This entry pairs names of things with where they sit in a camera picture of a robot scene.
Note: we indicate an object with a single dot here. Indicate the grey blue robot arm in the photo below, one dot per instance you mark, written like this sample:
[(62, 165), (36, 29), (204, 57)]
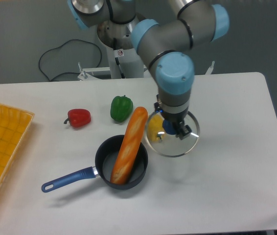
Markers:
[(160, 47)]

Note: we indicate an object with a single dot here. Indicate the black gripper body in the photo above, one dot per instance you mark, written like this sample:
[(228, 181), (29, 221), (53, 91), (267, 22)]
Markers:
[(173, 114)]

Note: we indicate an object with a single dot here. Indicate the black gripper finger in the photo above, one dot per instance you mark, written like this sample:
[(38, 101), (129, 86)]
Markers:
[(183, 131)]

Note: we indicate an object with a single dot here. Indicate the yellow toy bell pepper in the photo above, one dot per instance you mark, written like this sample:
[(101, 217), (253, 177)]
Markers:
[(155, 131)]

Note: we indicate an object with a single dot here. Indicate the orange toy baguette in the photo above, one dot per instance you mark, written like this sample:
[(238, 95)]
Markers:
[(129, 147)]

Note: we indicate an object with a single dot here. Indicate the dark saucepan blue handle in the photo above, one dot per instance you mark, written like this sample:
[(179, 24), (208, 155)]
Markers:
[(105, 158)]

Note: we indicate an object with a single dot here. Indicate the red toy bell pepper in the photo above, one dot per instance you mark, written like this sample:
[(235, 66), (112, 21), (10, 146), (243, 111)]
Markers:
[(78, 118)]

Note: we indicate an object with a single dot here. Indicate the glass pot lid blue knob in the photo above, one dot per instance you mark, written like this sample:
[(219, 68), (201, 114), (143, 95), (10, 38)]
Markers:
[(171, 146)]

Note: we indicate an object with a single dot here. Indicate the green toy bell pepper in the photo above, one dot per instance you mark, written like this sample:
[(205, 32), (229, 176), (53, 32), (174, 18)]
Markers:
[(121, 108)]

